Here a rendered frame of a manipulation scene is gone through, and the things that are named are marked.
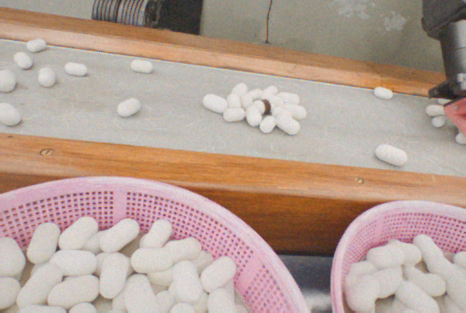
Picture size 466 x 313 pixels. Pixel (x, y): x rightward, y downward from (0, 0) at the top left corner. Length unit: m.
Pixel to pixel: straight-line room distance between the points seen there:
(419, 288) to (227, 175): 0.18
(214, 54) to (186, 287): 0.46
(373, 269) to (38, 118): 0.38
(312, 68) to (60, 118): 0.46
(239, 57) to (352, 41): 2.28
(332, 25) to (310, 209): 2.48
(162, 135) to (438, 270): 0.31
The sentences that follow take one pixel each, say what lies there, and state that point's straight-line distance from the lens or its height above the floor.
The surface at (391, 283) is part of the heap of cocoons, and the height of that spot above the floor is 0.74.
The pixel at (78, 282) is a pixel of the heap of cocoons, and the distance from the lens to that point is 0.25.
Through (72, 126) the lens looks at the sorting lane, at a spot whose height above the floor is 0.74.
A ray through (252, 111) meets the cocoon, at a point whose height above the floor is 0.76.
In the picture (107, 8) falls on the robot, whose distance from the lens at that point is 0.83.
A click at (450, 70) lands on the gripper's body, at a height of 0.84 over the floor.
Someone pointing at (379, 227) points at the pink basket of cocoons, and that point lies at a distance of 0.34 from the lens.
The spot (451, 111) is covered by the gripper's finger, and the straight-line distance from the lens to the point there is 0.61.
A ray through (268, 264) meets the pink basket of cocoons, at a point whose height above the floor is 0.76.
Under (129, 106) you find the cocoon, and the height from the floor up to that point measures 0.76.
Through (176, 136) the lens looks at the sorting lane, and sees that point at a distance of 0.39.
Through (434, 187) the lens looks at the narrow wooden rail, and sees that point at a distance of 0.41.
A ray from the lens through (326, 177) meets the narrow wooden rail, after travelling 0.34.
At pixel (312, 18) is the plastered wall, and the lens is 2.68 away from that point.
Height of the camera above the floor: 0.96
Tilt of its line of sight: 32 degrees down
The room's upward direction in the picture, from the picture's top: 12 degrees clockwise
